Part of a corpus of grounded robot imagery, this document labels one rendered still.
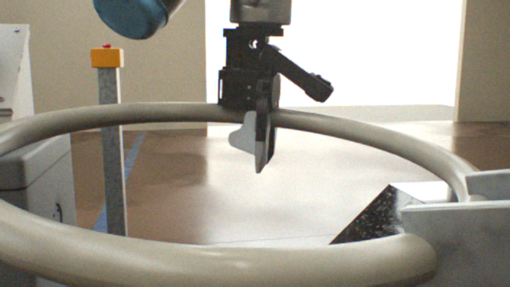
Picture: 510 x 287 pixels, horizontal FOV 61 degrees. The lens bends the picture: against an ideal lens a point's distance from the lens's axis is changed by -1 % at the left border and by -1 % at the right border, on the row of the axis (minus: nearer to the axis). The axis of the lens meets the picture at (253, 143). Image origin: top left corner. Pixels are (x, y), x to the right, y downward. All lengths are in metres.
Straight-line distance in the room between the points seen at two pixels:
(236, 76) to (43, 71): 6.60
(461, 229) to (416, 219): 0.03
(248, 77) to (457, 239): 0.43
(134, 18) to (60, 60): 6.54
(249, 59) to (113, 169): 1.45
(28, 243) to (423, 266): 0.21
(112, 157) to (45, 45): 5.24
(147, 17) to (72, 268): 0.40
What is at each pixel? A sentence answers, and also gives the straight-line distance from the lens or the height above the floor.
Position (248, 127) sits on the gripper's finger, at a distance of 0.64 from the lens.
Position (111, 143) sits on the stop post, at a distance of 2.01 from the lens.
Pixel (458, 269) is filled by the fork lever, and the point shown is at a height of 0.91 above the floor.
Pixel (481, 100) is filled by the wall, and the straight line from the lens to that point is 8.81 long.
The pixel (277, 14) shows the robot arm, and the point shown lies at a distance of 0.62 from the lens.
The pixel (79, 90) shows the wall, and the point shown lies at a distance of 7.08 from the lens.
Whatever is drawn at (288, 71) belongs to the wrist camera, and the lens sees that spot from 0.62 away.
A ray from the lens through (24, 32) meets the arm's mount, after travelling 1.17.
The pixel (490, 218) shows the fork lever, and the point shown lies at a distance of 0.26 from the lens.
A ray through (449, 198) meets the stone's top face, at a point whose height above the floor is 0.82.
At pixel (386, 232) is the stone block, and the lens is 0.67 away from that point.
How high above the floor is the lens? 1.02
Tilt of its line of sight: 10 degrees down
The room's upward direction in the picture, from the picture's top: straight up
